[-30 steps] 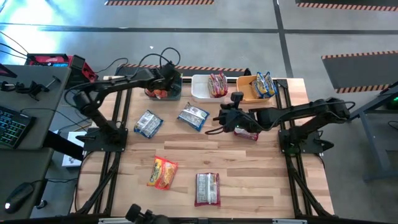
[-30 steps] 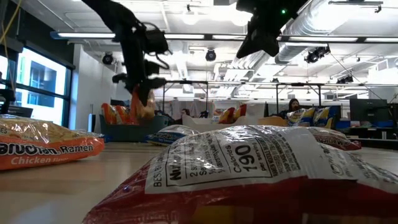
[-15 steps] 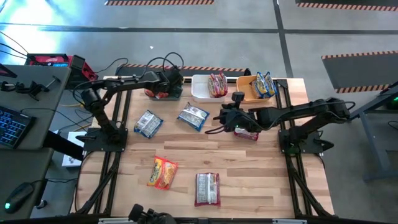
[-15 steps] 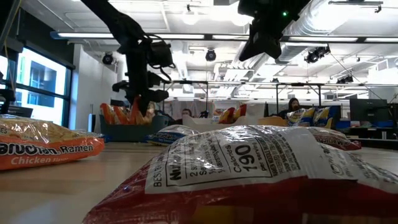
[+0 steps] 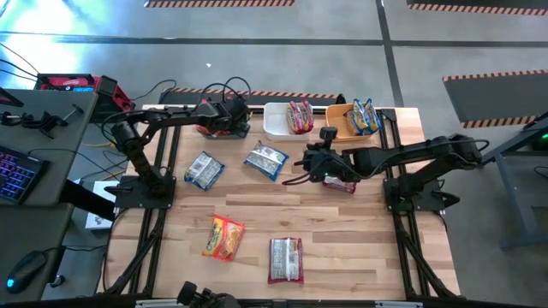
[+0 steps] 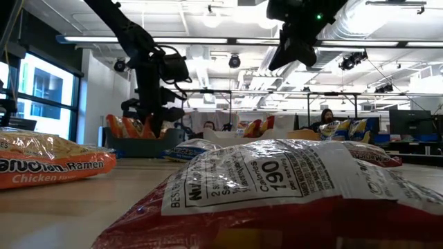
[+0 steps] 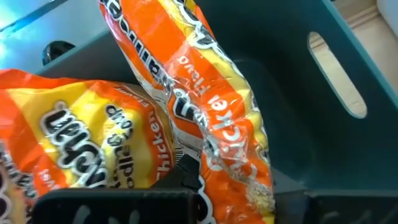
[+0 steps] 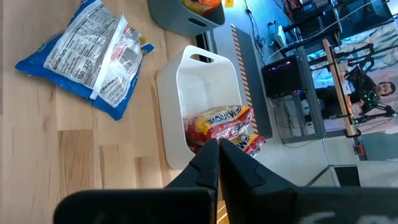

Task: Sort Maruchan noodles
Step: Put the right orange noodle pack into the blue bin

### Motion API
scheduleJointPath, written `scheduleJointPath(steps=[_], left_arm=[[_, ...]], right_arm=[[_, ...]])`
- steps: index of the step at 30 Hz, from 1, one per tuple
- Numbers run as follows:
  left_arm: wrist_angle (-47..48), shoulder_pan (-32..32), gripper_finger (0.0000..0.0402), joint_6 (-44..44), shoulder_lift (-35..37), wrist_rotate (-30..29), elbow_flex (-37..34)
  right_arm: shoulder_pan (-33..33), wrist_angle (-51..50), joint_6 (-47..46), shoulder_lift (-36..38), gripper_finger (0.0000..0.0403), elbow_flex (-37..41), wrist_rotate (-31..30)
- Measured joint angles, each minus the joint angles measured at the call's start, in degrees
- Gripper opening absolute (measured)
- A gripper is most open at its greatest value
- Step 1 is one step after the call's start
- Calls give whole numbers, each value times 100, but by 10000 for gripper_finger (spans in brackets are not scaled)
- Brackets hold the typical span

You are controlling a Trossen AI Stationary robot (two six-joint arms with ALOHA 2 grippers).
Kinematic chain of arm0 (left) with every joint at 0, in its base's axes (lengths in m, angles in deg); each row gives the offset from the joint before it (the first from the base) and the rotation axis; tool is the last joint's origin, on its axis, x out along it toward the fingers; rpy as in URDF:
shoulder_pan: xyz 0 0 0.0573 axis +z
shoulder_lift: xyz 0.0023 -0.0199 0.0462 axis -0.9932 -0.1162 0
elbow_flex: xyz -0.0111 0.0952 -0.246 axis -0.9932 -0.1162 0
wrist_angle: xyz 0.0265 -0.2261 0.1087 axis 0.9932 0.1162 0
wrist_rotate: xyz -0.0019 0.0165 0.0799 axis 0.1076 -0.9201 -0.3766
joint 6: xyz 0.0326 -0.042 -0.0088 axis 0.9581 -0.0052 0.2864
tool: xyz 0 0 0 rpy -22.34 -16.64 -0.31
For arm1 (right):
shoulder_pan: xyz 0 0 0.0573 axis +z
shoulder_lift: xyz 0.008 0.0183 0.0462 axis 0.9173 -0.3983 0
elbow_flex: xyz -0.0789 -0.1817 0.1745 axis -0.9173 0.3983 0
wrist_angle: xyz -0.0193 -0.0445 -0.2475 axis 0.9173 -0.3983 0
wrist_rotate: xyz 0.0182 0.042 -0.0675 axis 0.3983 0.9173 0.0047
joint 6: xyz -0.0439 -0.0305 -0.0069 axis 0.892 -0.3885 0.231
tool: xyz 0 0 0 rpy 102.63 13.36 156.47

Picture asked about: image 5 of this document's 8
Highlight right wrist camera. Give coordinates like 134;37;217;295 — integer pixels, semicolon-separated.
318;125;340;151

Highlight white plastic bin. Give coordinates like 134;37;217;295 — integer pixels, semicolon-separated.
261;101;317;143

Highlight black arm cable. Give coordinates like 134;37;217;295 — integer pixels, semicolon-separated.
194;75;253;112
281;157;320;187

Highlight black aluminium rig frame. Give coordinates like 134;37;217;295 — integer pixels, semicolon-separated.
96;106;463;308

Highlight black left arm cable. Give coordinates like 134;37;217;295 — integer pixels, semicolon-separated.
194;75;253;112

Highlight red and black toolbox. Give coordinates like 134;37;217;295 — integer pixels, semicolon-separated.
33;72;137;124

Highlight blue Maruchan noodle pack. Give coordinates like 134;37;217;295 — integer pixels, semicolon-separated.
242;139;290;182
364;98;384;132
352;98;372;133
344;109;360;136
183;150;227;192

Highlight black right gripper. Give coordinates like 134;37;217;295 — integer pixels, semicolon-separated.
295;147;359;184

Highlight grey steel desk frame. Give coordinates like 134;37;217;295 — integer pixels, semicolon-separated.
482;111;548;252

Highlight red Maruchan noodle pack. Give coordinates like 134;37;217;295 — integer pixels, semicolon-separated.
321;175;359;196
285;100;303;135
267;236;306;286
298;99;316;133

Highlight black hazard-striped floor mat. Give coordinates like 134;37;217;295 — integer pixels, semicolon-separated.
405;0;548;17
442;69;548;130

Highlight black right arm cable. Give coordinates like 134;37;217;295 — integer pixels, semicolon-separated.
281;157;320;187

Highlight black backlit keyboard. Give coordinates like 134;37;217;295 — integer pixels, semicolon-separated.
0;144;51;205

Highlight white cardboard box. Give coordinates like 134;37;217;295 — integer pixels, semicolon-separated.
84;179;122;231

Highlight yellow plastic bin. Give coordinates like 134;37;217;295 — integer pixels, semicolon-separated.
324;103;384;144

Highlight black table-level camera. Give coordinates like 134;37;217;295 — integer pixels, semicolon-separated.
176;280;241;308

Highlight grey desk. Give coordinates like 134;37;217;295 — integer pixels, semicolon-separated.
0;202;74;304
0;88;100;207

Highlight black computer mouse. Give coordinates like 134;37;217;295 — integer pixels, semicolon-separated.
5;250;49;295

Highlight black striped cable cover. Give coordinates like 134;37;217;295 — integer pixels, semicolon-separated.
159;86;348;109

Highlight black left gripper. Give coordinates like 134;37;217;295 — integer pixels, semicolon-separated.
194;98;253;140

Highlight black clamp tools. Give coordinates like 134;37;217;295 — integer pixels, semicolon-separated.
0;104;86;140

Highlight grey plastic bin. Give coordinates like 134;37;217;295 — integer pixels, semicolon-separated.
197;122;249;141

